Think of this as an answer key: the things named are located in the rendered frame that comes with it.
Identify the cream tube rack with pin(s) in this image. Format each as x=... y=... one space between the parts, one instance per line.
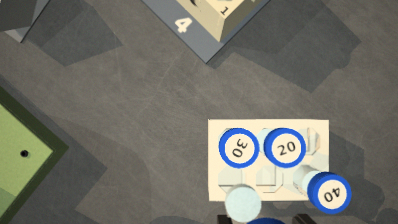
x=222 y=177

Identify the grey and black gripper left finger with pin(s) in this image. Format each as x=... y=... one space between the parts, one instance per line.
x=223 y=219

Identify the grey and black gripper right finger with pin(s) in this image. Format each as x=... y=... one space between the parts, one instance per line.
x=302 y=219

